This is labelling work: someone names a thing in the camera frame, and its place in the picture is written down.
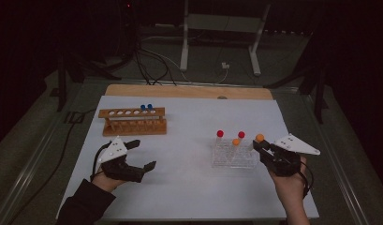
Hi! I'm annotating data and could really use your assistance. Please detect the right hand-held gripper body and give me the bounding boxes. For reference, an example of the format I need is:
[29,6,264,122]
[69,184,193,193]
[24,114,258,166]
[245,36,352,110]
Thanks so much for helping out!
[258,133,321,178]

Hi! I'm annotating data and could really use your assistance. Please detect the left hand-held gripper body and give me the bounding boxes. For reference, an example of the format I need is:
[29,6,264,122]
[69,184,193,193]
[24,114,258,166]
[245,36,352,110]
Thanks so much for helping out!
[97,135,146,184]

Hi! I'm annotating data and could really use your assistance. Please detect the wooden test tube rack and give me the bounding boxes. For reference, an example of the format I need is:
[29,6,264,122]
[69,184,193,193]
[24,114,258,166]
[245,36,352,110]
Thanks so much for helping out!
[97,107,169,137]

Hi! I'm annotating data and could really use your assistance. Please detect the red cap test tube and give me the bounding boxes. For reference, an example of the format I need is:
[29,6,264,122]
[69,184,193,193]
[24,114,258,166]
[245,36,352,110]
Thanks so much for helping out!
[215,129,225,151]
[236,130,246,148]

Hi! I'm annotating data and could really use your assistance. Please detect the clear acrylic test tube rack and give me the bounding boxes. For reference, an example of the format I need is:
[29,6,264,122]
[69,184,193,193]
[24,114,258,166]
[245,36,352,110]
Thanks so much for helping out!
[210,139,261,171]

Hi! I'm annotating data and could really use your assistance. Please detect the person's right hand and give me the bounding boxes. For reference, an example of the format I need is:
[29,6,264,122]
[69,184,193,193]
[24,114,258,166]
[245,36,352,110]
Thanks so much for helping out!
[268,156,308,208]

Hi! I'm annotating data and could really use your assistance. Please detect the person's left hand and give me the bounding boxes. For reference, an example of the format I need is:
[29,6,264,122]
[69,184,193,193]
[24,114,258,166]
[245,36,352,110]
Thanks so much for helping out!
[93,168,127,193]

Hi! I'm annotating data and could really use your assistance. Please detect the white table sheet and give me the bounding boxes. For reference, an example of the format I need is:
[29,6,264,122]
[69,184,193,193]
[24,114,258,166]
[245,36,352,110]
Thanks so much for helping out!
[56,95,320,221]

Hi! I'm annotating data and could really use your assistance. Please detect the black tripod stand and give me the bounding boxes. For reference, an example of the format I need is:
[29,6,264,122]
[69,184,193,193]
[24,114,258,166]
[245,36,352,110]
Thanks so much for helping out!
[50,46,122,113]
[263,31,330,125]

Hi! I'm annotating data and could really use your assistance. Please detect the grey metal stand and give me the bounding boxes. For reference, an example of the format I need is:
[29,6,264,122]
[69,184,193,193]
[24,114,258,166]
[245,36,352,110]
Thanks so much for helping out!
[179,0,272,77]

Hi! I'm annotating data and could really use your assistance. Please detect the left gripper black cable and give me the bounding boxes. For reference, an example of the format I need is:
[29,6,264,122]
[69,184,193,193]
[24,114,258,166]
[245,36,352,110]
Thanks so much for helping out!
[90,143,110,183]

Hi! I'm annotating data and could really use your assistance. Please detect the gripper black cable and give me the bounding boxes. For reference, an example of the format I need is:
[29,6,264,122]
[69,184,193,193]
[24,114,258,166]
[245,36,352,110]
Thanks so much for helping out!
[90,143,110,183]
[300,160,315,200]

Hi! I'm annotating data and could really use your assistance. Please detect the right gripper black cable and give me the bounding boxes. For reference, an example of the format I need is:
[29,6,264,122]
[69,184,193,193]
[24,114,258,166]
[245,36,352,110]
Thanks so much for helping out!
[300,160,315,200]

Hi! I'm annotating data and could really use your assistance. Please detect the black floor cable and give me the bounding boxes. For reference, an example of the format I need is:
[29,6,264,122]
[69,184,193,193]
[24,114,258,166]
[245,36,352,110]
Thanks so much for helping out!
[6,108,98,225]

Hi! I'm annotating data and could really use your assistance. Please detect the metal floor rail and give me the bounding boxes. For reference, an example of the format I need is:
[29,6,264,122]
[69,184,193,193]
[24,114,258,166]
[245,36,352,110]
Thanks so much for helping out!
[301,90,373,225]
[0,93,75,225]

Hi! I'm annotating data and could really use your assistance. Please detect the bundle of black cables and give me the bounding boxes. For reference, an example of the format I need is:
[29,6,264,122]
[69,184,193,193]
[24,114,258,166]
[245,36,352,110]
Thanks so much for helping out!
[131,46,178,86]

